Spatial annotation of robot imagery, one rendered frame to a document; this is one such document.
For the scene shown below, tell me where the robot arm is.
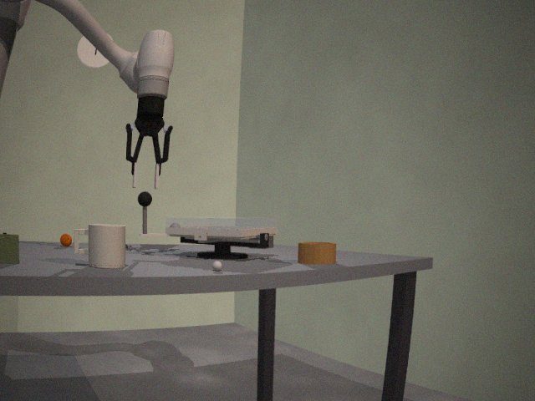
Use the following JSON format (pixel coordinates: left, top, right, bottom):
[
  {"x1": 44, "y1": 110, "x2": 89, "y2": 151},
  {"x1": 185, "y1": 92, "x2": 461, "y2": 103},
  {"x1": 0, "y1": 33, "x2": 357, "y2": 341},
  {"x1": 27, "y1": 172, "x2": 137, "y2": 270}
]
[{"x1": 0, "y1": 0, "x2": 175, "y2": 99}]

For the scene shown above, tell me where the small orange ball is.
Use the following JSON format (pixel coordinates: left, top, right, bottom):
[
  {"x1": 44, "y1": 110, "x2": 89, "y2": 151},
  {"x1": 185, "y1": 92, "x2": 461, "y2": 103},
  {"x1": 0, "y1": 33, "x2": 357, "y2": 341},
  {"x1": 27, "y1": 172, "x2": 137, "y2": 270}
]
[{"x1": 60, "y1": 234, "x2": 72, "y2": 246}]

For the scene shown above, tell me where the beige mug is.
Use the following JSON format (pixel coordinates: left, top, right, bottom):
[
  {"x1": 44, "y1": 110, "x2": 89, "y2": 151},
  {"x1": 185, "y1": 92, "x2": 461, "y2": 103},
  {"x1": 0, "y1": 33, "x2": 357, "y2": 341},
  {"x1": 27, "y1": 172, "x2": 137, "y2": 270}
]
[{"x1": 74, "y1": 224, "x2": 125, "y2": 269}]

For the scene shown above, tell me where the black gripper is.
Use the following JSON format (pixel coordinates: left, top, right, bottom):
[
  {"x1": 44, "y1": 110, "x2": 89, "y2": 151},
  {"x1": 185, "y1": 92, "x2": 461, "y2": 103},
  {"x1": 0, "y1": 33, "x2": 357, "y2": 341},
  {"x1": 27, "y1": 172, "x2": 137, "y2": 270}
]
[{"x1": 125, "y1": 96, "x2": 173, "y2": 189}]

